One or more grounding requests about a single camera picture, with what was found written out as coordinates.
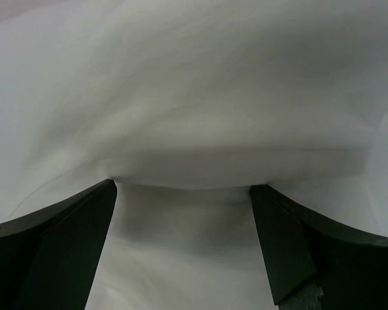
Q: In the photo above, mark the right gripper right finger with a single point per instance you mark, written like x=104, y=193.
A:
x=314, y=262

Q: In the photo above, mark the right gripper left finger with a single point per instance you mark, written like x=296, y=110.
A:
x=48, y=258

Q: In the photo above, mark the white t-shirt red print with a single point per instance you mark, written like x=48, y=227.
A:
x=185, y=105

